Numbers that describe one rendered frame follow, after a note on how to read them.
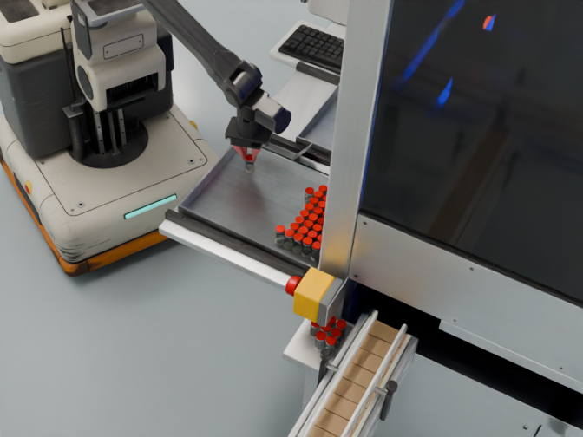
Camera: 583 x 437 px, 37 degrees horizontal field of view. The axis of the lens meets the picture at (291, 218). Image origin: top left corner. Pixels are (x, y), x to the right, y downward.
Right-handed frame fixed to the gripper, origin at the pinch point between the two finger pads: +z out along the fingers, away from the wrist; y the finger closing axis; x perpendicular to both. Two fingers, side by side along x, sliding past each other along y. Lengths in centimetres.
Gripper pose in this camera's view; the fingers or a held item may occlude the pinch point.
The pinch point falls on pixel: (250, 157)
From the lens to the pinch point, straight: 203.9
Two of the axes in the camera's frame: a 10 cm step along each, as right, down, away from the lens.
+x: 2.2, -7.3, 6.4
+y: 9.7, 1.9, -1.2
